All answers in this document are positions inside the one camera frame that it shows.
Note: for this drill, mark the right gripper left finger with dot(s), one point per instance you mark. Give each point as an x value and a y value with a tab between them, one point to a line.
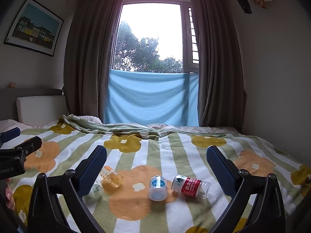
45	213

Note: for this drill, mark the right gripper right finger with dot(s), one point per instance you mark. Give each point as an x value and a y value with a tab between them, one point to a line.
267	213

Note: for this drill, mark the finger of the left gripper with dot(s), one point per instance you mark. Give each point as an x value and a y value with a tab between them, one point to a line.
9	135
26	148

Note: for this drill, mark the white blue-label cup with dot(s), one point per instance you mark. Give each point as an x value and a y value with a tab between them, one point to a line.
158	190

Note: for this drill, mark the green-label white cup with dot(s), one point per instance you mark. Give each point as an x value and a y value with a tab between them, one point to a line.
96	191

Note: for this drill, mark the red-label clear cup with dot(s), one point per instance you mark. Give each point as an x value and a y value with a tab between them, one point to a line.
191	187

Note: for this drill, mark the orange-label clear cup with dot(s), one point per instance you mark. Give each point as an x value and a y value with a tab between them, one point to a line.
112	177

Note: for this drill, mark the person's left hand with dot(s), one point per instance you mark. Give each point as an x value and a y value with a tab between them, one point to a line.
9	196

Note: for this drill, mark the white pillow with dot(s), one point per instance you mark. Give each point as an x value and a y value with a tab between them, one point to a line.
40	110

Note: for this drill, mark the grey headboard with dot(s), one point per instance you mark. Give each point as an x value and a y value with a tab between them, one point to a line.
9	97

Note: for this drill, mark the small orange figurine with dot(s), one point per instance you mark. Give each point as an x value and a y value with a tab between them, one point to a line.
11	85

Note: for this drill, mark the framed city picture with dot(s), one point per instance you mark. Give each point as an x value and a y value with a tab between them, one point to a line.
35	28

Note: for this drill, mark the flower striped blanket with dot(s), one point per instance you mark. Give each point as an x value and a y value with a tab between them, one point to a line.
139	153

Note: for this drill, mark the left brown curtain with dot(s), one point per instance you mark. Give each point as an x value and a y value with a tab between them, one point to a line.
89	54

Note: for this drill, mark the brown curtain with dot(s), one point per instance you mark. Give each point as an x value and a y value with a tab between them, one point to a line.
221	94
89	54

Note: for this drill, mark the light blue hanging cloth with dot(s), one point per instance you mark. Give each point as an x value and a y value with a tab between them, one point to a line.
152	98

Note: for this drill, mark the right brown curtain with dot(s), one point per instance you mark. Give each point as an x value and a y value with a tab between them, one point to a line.
221	94

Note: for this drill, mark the window frame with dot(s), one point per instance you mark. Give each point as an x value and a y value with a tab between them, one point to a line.
156	36

